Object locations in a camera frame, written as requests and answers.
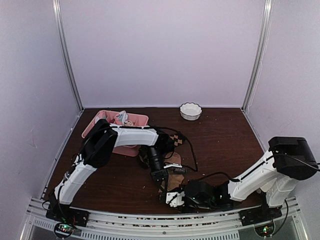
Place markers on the aluminium front rail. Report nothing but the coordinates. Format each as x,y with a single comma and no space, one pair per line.
202,226

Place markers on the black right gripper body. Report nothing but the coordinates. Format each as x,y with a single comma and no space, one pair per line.
210,206

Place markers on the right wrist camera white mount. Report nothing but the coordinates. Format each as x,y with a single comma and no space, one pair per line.
172,199

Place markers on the left aluminium corner post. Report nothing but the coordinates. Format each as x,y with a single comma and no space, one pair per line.
65,53

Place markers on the tan ribbed sock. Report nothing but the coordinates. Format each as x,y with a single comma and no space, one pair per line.
174,179

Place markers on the aluminium corner post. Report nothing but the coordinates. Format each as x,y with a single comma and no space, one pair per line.
263,37
65,53

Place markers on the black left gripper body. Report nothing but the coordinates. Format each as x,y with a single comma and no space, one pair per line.
154,154

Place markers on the white scalloped ceramic bowl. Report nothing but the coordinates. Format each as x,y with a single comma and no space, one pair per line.
190,111

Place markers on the right aluminium corner post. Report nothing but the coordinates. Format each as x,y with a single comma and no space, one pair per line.
263,37

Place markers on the rolled socks in box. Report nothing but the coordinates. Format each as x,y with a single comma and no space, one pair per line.
122,118

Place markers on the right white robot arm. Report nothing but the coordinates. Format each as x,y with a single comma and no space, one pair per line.
287,161

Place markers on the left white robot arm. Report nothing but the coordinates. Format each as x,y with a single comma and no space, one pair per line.
96,151

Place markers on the brown argyle patterned sock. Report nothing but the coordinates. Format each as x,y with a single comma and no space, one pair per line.
177,140

